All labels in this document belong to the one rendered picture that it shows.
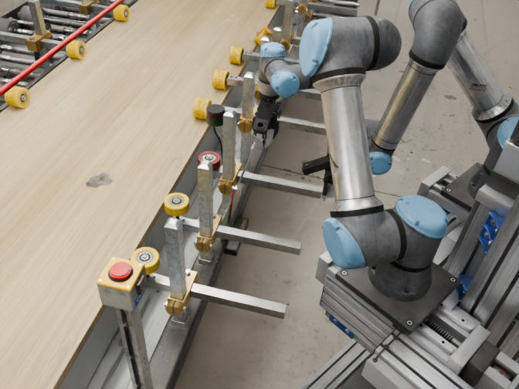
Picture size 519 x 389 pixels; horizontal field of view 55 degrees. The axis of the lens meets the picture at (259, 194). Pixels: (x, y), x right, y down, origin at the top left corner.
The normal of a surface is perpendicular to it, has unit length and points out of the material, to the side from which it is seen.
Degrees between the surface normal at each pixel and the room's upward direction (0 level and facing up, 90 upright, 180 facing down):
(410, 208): 8
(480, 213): 90
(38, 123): 0
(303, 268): 0
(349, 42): 52
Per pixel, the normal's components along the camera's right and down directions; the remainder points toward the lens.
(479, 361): 0.06, -0.75
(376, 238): 0.29, -0.06
